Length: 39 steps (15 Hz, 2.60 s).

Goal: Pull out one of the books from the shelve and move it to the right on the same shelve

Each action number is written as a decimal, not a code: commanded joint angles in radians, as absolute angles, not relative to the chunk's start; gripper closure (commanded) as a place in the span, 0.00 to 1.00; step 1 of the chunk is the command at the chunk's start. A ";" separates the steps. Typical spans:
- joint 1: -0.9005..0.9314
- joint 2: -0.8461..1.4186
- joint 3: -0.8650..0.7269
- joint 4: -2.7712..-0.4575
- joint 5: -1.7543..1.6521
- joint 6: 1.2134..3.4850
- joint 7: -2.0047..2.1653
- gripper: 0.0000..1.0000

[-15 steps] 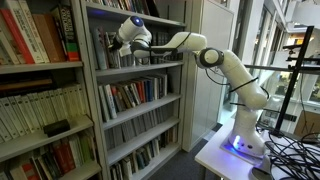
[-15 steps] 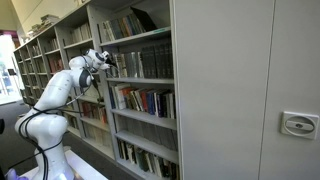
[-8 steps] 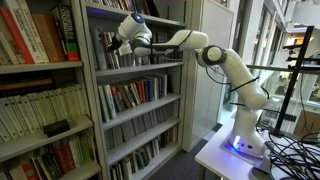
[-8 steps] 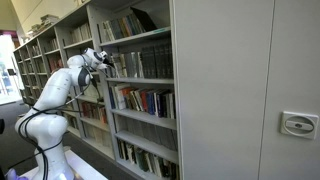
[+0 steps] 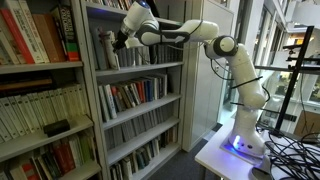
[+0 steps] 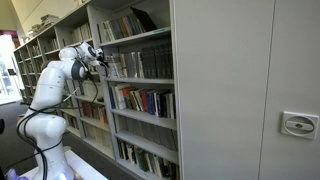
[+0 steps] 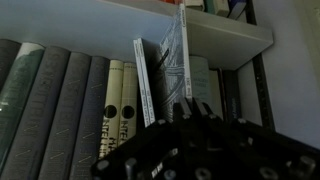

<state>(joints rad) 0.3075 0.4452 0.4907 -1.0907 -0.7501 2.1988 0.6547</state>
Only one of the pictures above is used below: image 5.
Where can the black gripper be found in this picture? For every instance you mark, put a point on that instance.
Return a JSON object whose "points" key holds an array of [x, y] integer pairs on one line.
{"points": [[123, 38]]}

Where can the white book with striped cover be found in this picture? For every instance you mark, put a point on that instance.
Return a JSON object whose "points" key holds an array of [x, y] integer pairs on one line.
{"points": [[110, 55]]}

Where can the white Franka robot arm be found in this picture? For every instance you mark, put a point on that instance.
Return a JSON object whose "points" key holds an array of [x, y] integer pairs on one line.
{"points": [[246, 70]]}

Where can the wide grey book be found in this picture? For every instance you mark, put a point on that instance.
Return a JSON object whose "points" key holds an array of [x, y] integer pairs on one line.
{"points": [[128, 58]]}

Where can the teal book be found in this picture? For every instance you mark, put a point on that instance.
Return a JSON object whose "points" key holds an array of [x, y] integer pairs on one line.
{"points": [[96, 50]]}

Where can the grey metal bookcase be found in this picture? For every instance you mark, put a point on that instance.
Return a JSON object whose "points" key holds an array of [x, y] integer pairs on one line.
{"points": [[40, 66], [133, 69]]}

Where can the dark grey hardback volume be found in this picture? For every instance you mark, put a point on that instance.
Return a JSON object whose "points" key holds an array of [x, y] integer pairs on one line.
{"points": [[168, 54], [160, 54], [177, 53], [152, 55]]}

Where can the slim red book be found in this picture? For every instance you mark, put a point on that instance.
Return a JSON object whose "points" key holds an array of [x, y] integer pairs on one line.
{"points": [[140, 91]]}

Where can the black book green red band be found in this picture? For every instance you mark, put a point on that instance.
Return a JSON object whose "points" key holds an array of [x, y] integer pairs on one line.
{"points": [[68, 26]]}

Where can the slim blue book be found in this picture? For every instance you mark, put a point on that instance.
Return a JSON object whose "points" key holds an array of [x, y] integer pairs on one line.
{"points": [[149, 89]]}

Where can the black leaning book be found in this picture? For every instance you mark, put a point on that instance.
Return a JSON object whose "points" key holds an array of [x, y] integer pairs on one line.
{"points": [[155, 8]]}

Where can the white book blue lettering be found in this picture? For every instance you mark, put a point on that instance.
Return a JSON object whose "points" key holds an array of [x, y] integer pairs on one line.
{"points": [[110, 101]]}

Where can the brown book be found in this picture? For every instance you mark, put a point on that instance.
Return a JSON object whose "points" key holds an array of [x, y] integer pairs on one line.
{"points": [[55, 36]]}

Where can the orange-brown book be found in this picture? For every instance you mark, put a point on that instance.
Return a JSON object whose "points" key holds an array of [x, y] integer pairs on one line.
{"points": [[46, 38]]}

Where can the white book grey lettering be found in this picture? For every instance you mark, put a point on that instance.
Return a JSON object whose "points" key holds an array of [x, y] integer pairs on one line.
{"points": [[34, 31]]}

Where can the white book red lettering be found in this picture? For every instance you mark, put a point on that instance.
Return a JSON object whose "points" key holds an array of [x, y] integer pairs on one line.
{"points": [[25, 31]]}

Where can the large red book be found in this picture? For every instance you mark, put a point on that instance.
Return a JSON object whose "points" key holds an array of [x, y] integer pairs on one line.
{"points": [[17, 36]]}

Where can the dark book lying flat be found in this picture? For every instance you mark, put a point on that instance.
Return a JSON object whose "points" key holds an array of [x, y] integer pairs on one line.
{"points": [[23, 83]]}

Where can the small black box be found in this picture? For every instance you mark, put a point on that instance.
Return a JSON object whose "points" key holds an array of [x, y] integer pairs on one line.
{"points": [[56, 127]]}

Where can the tall grey cabinet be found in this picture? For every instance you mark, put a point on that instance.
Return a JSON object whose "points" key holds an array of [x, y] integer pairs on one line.
{"points": [[206, 100]]}

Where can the white table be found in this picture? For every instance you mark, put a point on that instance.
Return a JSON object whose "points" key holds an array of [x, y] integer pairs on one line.
{"points": [[216, 160]]}

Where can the black stand pole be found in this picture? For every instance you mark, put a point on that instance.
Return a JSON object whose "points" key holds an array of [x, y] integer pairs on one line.
{"points": [[293, 80]]}

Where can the grey rounded device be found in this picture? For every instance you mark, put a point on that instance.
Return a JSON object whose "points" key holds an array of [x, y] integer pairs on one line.
{"points": [[261, 173]]}

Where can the brown cardboard box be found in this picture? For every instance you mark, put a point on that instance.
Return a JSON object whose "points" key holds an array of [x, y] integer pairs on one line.
{"points": [[308, 125]]}

